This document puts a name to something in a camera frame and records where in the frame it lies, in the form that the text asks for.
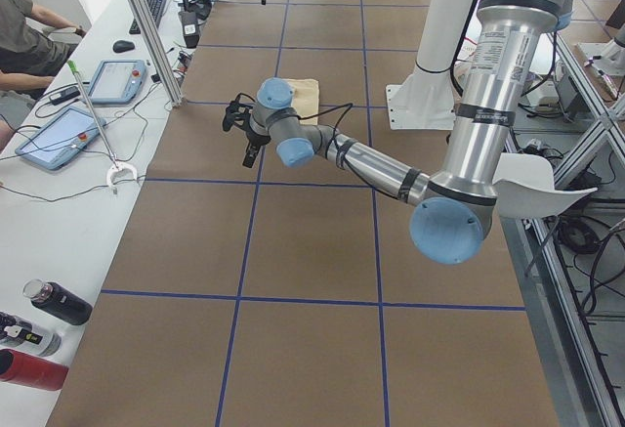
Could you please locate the grey black bottle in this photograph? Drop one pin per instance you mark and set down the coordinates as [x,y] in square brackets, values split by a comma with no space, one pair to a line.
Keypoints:
[28,337]

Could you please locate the white plastic chair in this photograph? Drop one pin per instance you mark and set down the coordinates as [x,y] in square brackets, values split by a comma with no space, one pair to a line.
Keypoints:
[526,189]

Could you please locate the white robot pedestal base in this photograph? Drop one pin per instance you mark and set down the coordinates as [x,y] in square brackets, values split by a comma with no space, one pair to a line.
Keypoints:
[425,99]

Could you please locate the blue teach pendant far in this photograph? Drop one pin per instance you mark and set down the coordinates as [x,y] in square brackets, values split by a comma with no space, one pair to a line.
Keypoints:
[116,82]

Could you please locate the blue teach pendant near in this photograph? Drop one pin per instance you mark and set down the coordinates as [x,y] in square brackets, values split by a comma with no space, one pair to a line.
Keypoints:
[58,141]

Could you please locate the silver reacher stick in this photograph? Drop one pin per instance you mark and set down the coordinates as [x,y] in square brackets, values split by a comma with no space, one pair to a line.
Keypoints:
[117,167]

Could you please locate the blue teach pendant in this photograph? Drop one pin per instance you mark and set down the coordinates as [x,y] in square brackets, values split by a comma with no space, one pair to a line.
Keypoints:
[58,141]
[116,82]

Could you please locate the aluminium frame post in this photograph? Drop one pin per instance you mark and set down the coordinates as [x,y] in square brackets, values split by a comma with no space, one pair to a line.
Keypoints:
[157,51]

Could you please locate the black keyboard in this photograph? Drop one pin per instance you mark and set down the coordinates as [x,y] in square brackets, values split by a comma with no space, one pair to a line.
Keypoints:
[156,9]

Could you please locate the seated person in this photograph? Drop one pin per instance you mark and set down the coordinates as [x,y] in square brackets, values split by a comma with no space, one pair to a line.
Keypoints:
[31,60]

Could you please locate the black computer mouse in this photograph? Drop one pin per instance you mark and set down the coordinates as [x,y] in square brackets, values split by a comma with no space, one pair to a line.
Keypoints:
[122,46]

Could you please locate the beige long-sleeve printed shirt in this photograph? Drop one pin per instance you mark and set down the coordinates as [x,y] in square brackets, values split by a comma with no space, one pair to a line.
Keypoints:
[305,99]

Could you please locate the red bottle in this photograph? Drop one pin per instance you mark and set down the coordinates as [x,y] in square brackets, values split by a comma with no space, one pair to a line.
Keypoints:
[29,371]

